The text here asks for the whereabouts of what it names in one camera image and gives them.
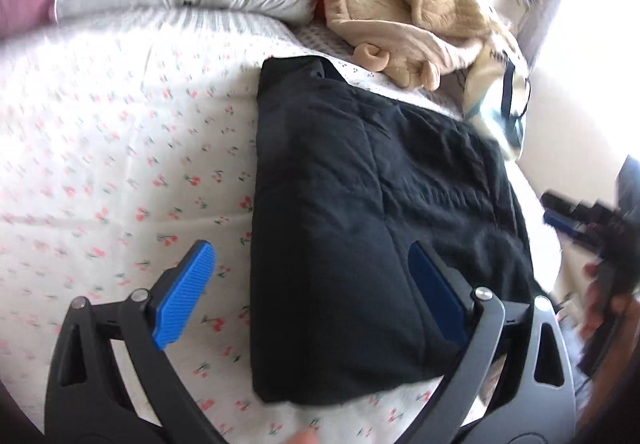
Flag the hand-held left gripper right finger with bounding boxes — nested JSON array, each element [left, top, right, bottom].
[[408, 240, 577, 444]]

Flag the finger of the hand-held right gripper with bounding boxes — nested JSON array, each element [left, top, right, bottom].
[[542, 191, 592, 225], [543, 211, 587, 246]]

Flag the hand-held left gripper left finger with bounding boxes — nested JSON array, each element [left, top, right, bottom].
[[44, 239, 227, 444]]

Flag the dark navy garment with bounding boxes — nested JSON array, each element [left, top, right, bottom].
[[251, 55, 539, 407]]

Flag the person's right hand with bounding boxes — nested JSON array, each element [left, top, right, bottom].
[[582, 259, 634, 341]]

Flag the beige blue striped bag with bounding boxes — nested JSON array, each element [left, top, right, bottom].
[[462, 44, 532, 163]]

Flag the cherry print bed sheet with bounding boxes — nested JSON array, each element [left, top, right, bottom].
[[0, 6, 566, 444]]

